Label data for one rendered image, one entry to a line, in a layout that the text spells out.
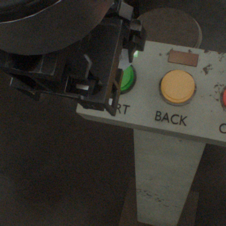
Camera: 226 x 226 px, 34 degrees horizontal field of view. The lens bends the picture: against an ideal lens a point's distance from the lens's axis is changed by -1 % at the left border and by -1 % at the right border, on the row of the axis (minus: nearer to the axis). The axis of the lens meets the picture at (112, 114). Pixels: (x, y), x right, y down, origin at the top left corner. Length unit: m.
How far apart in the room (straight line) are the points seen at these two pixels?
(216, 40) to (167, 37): 0.71
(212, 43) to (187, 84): 0.86
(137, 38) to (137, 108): 0.16
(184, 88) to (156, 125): 0.05
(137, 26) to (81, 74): 0.07
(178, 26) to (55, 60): 0.45
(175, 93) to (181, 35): 0.19
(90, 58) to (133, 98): 0.21
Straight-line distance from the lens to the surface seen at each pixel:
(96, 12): 0.18
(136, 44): 0.31
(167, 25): 0.63
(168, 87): 0.45
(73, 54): 0.22
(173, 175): 0.63
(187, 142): 0.51
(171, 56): 0.47
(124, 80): 0.45
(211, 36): 1.33
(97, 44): 0.26
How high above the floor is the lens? 0.98
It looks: 60 degrees down
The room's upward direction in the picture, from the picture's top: 8 degrees counter-clockwise
